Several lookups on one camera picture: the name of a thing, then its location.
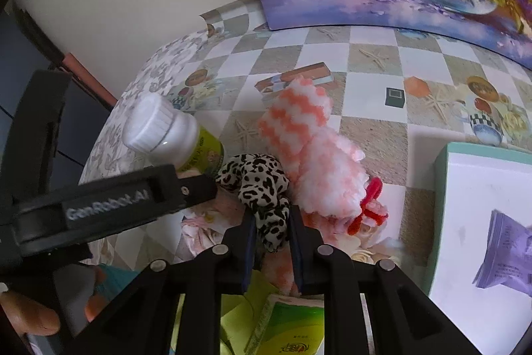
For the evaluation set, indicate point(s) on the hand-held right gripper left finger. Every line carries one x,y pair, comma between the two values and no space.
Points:
249,251

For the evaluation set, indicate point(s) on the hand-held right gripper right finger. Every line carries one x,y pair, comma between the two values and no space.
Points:
296,251

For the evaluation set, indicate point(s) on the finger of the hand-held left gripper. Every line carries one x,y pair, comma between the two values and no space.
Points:
197,190

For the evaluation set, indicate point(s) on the pink floral cloth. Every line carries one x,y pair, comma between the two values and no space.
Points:
199,230

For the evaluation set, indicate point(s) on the leopard print scrunchie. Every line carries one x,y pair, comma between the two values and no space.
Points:
257,180

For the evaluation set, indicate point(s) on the white bottle with green label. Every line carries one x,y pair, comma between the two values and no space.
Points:
166,130

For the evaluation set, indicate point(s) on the green fleece cloth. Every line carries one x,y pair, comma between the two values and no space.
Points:
237,321

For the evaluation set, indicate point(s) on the green tissue pack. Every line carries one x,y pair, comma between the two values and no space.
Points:
291,330

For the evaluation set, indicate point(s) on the pink white fluffy cloth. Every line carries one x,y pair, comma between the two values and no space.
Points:
307,147

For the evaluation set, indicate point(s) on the white tray with teal rim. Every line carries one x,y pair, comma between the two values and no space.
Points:
465,213

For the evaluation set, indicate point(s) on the person's left hand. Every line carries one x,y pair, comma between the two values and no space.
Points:
29,313

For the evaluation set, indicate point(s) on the teal cloth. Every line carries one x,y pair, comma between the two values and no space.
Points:
116,280

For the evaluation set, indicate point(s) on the small black square box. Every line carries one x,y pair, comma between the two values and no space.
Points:
394,97

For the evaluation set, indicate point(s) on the checkered printed tablecloth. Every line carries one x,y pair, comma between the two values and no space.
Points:
365,55

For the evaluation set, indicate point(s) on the purple packet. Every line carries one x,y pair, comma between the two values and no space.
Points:
507,251

